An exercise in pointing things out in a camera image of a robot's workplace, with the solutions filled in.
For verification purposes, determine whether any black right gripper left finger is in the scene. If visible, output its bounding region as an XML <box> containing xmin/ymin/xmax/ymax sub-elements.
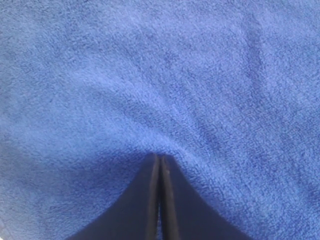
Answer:
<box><xmin>68</xmin><ymin>153</ymin><xmax>160</xmax><ymax>240</ymax></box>

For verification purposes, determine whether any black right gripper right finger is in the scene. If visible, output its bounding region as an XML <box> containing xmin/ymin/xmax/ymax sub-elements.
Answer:
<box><xmin>160</xmin><ymin>155</ymin><xmax>251</xmax><ymax>240</ymax></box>

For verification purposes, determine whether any blue microfiber towel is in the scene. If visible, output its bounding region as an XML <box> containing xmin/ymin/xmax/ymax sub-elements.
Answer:
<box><xmin>0</xmin><ymin>0</ymin><xmax>320</xmax><ymax>240</ymax></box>

